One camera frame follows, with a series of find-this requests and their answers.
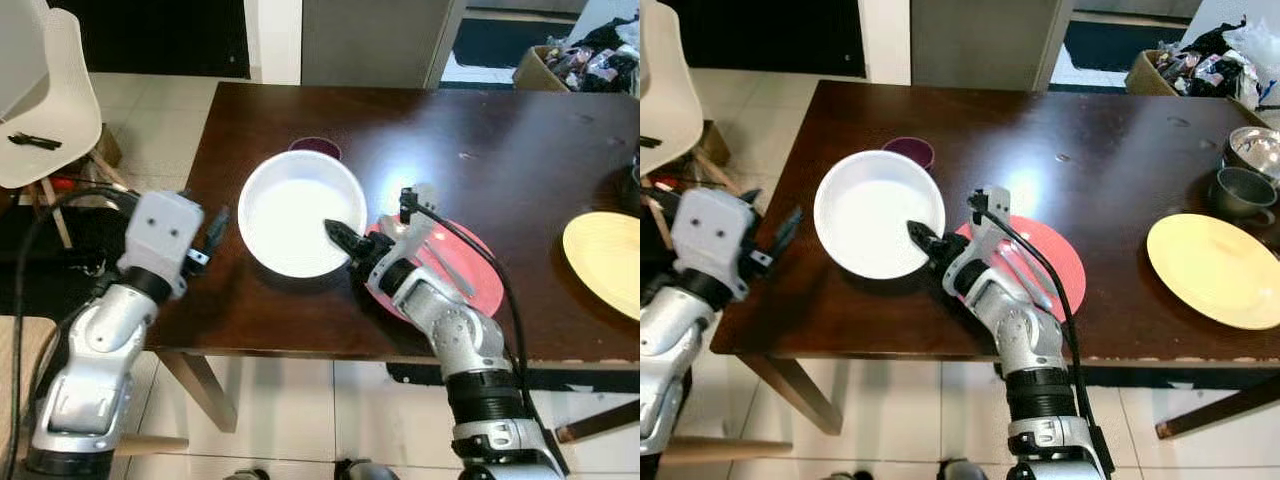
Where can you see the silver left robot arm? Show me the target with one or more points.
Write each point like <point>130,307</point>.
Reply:
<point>670,340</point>
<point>100,340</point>

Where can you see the purple cup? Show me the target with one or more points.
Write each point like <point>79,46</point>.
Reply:
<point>315,147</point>
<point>910,152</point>

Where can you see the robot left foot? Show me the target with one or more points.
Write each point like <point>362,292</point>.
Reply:
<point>247,474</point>
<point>852,475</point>

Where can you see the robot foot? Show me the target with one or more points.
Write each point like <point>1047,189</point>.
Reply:
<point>852,475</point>
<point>965,471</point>
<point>247,474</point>
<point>368,470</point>

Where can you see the black door panel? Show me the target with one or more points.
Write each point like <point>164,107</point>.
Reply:
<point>765,35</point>
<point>150,35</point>

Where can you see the pink plate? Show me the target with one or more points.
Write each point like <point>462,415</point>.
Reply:
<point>1065,265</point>
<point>480,270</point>

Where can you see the small brown box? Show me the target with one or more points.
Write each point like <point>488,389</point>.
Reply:
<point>108,145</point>
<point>715,142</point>

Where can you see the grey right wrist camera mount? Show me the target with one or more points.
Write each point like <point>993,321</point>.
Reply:
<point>990,225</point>
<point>420,210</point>

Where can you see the white plastic chair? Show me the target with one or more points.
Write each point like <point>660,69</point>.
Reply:
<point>50,100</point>
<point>665,90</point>

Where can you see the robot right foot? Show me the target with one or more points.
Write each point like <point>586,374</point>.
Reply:
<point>368,470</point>
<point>965,471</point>

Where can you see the dark door mat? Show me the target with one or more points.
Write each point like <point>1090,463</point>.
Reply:
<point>510,43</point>
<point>1115,45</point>

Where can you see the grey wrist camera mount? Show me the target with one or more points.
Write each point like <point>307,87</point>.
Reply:
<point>420,210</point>
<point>712,235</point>
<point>990,225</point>
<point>160,235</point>

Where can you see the steel bowl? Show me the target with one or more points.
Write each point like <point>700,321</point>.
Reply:
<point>1255,150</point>

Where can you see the white plate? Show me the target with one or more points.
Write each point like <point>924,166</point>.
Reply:
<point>290,210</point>
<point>865,210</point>

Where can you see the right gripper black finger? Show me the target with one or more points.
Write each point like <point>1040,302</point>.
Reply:
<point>925,240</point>
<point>343,240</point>

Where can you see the yellow plate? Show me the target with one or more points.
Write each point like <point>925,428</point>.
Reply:
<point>605,265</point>
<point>1215,270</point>

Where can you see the grey door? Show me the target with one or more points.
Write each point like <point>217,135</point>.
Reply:
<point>990,40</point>
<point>380,40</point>

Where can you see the grey cup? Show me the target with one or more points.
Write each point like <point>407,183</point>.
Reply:
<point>1240,192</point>

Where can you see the cardboard box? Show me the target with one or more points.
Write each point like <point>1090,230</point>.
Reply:
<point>530,72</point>
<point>1145,78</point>

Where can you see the black rubbish bag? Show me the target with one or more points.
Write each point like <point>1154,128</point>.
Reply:
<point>600,60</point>
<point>1205,60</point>

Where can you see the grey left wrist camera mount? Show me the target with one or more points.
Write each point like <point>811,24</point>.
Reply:
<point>160,235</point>
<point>712,235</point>

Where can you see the small black tool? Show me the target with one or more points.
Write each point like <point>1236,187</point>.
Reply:
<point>35,141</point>
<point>650,142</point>

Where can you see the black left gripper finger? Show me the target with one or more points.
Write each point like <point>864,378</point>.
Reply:
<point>788,225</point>
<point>218,225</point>

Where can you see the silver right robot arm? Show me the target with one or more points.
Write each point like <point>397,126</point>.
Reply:
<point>1020,340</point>
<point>450,325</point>

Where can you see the clear white plastic bag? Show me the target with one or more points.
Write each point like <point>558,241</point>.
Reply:
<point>1260,45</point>

